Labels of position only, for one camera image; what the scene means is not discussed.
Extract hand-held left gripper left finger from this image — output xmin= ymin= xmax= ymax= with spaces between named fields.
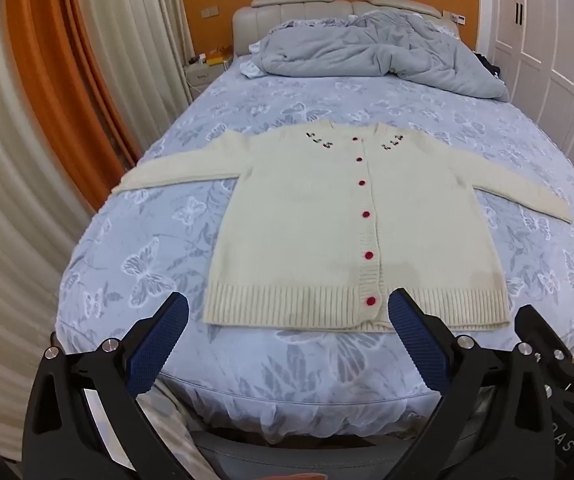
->
xmin=22 ymin=291 xmax=204 ymax=480

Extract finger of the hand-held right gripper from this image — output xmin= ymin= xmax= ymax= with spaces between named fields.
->
xmin=514 ymin=304 xmax=574 ymax=361

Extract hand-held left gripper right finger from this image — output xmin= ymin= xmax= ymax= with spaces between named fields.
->
xmin=388 ymin=287 xmax=555 ymax=480

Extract cream knit cardigan red buttons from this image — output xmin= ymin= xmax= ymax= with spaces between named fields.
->
xmin=112 ymin=121 xmax=574 ymax=333

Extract bed with butterfly print sheet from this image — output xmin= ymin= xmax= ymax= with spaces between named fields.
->
xmin=54 ymin=55 xmax=574 ymax=461

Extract cream ribbed curtain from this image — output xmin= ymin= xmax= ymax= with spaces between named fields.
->
xmin=69 ymin=0 xmax=193 ymax=161
xmin=0 ymin=0 xmax=118 ymax=461

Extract black cloth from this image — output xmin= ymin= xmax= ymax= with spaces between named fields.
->
xmin=474 ymin=52 xmax=504 ymax=82

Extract white wardrobe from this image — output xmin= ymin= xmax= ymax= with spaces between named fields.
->
xmin=480 ymin=0 xmax=574 ymax=163

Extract white nightstand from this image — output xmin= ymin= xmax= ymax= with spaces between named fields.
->
xmin=183 ymin=57 xmax=233 ymax=87

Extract butterfly print pillow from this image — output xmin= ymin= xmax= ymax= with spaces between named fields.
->
xmin=241 ymin=55 xmax=269 ymax=80

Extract grey duvet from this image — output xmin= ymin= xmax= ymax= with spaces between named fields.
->
xmin=239 ymin=10 xmax=510 ymax=100

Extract orange curtain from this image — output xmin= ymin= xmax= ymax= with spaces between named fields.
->
xmin=4 ymin=0 xmax=142 ymax=213

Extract beige padded headboard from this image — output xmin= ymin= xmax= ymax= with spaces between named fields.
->
xmin=231 ymin=0 xmax=460 ymax=56

